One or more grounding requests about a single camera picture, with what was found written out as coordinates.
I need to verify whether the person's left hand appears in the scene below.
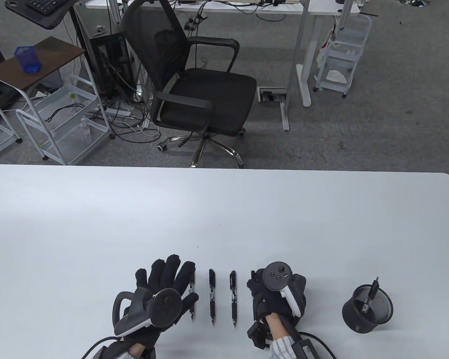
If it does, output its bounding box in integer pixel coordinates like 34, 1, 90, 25
115, 254, 199, 346

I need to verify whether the person's left forearm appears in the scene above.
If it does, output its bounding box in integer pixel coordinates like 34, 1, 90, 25
123, 338, 147, 359

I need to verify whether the white office desk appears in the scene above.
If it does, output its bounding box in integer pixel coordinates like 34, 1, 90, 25
75, 0, 361, 131

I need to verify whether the black keyboard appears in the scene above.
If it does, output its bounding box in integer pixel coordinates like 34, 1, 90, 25
24, 0, 70, 15

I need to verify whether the thin black cord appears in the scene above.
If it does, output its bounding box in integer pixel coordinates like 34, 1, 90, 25
45, 104, 85, 123

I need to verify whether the person's right hand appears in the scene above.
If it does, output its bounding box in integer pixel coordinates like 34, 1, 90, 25
247, 269, 307, 320

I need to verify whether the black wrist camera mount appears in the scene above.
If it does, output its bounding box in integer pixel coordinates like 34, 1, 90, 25
247, 318, 273, 350
143, 337, 159, 359

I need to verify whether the black cable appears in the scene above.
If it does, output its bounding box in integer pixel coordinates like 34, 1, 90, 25
80, 335, 116, 359
299, 331, 337, 359

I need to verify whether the white and red hanging bag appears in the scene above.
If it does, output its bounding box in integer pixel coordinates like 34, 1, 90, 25
316, 30, 337, 68

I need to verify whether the aluminium frame post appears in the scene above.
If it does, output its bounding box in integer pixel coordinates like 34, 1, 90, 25
106, 0, 127, 27

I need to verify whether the metal floor outlet box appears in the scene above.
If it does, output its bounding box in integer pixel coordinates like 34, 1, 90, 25
257, 87, 287, 103

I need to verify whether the white plastic utility cart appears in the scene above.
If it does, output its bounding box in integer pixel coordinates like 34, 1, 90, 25
314, 14, 373, 98

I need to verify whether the black and white controller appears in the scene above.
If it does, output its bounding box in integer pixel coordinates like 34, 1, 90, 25
113, 288, 183, 336
263, 262, 308, 317

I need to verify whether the brown-top white rolling cart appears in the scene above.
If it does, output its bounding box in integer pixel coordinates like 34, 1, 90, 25
0, 36, 113, 166

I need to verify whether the tangle of floor cables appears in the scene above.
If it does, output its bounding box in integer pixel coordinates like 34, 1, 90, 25
86, 86, 161, 144

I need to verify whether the black battery box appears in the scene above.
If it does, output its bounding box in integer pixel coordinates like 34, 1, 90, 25
98, 338, 125, 359
292, 335, 318, 359

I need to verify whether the person's right forearm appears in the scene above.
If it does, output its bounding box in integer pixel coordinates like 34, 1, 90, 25
266, 313, 298, 359

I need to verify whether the black mesh office chair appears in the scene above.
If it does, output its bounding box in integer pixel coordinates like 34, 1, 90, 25
120, 0, 257, 169

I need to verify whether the black computer tower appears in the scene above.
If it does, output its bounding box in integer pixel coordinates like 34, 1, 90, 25
88, 33, 133, 99

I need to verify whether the black mesh pen holder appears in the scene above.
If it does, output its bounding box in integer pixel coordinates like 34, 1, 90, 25
342, 284, 394, 334

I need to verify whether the blue mesh cup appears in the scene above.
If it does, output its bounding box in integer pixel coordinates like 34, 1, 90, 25
14, 46, 42, 73

